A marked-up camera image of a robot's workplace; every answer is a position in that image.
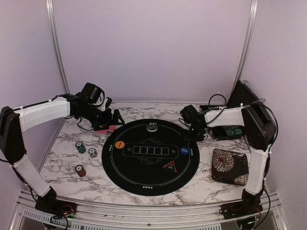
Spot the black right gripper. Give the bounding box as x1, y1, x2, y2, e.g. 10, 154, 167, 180
181, 126, 204, 145

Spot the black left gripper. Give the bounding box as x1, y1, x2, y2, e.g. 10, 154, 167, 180
78, 104, 125, 131

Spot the blue small blind button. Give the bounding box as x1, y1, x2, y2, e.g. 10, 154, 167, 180
180, 147, 190, 155

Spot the black dealer button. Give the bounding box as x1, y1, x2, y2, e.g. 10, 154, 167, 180
146, 123, 158, 132

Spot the grey poker chip stack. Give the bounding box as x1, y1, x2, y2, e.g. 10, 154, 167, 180
88, 148, 98, 158

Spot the red triangle all-in marker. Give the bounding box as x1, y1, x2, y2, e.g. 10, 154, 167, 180
163, 161, 177, 173

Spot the orange big blind button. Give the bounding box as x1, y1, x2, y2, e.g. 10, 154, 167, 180
115, 141, 125, 149

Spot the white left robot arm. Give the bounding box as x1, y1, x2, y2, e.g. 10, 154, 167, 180
0, 82, 125, 213

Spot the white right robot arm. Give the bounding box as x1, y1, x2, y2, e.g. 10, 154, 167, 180
180, 103, 278, 215

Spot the red playing card deck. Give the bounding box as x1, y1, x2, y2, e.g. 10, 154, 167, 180
96, 126, 117, 135

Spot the green poker chip stack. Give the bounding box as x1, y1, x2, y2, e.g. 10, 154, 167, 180
75, 141, 86, 154

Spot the black poker chip case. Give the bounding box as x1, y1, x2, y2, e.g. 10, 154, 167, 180
200, 80, 264, 140

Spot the floral patterned pouch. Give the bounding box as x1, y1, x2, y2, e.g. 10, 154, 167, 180
212, 149, 249, 185

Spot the round black poker mat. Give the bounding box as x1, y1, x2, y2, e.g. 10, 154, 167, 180
102, 119, 200, 196

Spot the red poker chip stack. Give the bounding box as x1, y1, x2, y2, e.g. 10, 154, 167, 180
75, 164, 86, 177

